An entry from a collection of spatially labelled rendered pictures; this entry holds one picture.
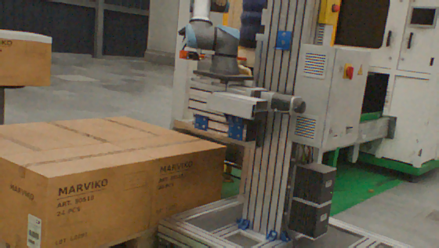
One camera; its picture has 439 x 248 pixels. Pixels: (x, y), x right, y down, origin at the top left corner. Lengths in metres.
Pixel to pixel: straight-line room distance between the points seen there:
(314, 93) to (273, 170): 0.48
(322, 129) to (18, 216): 1.45
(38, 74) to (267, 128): 2.43
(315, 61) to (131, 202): 1.17
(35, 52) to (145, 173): 2.04
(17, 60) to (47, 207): 2.19
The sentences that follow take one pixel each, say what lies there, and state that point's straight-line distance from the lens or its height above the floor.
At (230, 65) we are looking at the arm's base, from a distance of 2.41.
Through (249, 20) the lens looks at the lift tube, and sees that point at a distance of 3.35.
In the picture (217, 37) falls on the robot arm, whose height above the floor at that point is 1.21.
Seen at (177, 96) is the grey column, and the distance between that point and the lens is 4.40.
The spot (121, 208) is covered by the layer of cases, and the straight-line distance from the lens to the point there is 2.57.
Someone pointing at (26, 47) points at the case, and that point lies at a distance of 4.34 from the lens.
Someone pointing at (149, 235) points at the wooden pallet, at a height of 0.11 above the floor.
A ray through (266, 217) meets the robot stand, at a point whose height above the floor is 0.32.
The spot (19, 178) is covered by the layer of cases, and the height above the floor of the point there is 0.48.
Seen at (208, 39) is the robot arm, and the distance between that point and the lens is 2.39.
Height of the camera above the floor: 1.24
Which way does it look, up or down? 11 degrees down
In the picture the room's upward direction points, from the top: 7 degrees clockwise
